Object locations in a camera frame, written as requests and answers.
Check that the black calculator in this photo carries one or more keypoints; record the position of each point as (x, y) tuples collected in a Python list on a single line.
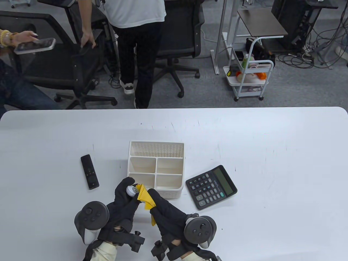
[(214, 185)]

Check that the black mesh office chair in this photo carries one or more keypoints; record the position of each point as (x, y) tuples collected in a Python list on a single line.
[(59, 65), (179, 30)]

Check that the orange object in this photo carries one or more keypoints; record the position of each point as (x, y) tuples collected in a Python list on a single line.
[(260, 75)]

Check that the brown top side table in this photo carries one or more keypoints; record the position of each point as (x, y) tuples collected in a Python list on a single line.
[(261, 23)]

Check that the black equipment stand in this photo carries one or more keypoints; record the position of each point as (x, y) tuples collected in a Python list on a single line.
[(291, 21)]

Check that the person's left hand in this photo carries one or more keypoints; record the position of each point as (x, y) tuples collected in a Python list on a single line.
[(122, 209)]

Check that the yellow cleaning cloth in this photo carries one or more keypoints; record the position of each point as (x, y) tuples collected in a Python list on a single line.
[(145, 197)]

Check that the person's right hand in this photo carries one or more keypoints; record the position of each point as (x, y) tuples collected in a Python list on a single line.
[(168, 220)]

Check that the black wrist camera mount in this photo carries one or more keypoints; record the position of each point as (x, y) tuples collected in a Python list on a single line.
[(136, 240), (159, 248)]

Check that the white metal frame stand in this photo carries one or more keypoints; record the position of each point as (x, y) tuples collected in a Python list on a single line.
[(221, 35)]

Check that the smartphone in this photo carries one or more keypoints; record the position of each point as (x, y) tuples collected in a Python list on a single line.
[(35, 46)]

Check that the green bottle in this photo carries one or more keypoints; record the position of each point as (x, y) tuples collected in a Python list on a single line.
[(245, 61)]

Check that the dark grey handheld controller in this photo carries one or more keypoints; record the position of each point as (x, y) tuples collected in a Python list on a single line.
[(199, 231), (92, 214)]

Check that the white wheeled utility cart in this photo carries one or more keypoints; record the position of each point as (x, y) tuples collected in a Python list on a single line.
[(252, 87)]

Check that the white plastic organizer basket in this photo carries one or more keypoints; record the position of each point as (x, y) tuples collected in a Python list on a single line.
[(156, 149)]

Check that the black remote control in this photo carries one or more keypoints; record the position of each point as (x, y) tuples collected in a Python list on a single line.
[(89, 171)]

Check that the person's right forearm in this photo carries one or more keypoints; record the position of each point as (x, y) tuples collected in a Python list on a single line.
[(194, 257)]

